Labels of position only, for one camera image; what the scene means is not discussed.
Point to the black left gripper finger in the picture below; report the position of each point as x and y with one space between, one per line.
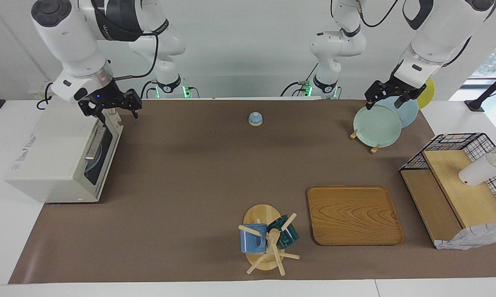
401 101
369 102

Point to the yellow racked plate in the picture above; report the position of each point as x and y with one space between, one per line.
428 93

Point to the white plastic cup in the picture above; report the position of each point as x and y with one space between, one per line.
479 171

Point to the dark green mug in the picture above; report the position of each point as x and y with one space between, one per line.
287 235

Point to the wooden serving tray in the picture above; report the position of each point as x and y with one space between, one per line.
355 214

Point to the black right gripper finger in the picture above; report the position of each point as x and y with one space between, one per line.
101 115
135 110

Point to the brown table mat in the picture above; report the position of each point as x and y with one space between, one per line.
190 227

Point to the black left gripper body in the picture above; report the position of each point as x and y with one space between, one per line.
396 88

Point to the blue mug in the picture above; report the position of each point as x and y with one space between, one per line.
252 241

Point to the light blue racked plate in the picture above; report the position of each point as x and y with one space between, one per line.
409 113

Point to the white checkered cloth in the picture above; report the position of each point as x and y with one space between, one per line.
471 239

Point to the pale green racked plate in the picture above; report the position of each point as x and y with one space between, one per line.
376 126

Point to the beige toaster oven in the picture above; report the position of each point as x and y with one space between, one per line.
54 156

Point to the wooden plate rack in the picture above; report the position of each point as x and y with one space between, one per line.
353 134

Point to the wooden mug tree stand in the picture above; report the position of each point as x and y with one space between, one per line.
260 214

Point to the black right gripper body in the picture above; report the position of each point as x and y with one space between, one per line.
107 99

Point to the black angled stand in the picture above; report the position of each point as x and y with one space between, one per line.
489 88

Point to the window with greenery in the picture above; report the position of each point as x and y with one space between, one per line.
495 57

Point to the wooden step shelf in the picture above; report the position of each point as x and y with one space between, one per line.
458 206

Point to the white power socket box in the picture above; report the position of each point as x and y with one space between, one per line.
35 88

